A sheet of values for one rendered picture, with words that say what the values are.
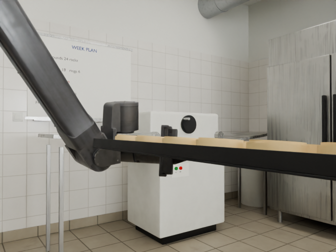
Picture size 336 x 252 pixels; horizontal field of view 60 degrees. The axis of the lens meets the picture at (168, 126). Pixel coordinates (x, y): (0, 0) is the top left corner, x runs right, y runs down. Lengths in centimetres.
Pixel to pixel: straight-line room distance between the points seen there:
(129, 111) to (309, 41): 289
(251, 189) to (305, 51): 188
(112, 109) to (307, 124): 275
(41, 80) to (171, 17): 356
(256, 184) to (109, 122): 361
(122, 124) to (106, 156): 7
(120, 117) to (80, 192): 271
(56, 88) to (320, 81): 284
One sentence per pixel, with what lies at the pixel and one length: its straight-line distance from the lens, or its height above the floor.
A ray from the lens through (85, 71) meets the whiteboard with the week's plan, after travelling 326.
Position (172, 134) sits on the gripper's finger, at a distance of 62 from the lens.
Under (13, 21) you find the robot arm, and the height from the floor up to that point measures 118.
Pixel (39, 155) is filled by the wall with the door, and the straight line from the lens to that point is 310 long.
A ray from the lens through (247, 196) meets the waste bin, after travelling 419.
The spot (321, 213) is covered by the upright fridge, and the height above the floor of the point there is 24.
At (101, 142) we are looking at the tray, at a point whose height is 101.
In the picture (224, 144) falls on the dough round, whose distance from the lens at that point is 28.
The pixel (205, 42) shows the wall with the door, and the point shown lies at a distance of 429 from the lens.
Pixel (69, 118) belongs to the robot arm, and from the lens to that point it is 53.
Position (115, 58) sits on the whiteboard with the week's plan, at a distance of 343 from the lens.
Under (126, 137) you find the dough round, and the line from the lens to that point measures 43.
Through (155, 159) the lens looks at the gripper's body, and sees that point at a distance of 59.
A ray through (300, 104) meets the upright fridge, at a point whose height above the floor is 128.
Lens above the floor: 103
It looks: 1 degrees up
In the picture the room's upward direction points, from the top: straight up
